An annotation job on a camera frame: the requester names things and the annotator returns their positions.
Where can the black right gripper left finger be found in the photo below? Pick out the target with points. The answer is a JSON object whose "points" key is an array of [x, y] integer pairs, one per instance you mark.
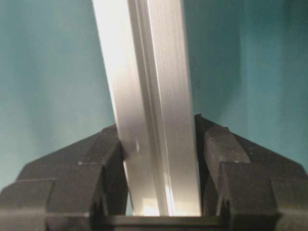
{"points": [[70, 189]]}

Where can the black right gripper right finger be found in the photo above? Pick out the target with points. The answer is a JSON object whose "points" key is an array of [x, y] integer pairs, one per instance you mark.
{"points": [[248, 186]]}

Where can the silver aluminium extrusion rail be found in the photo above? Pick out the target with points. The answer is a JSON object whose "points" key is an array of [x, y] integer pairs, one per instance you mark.
{"points": [[145, 55]]}

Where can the teal table mat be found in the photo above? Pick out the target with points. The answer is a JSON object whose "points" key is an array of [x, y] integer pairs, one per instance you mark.
{"points": [[248, 62]]}

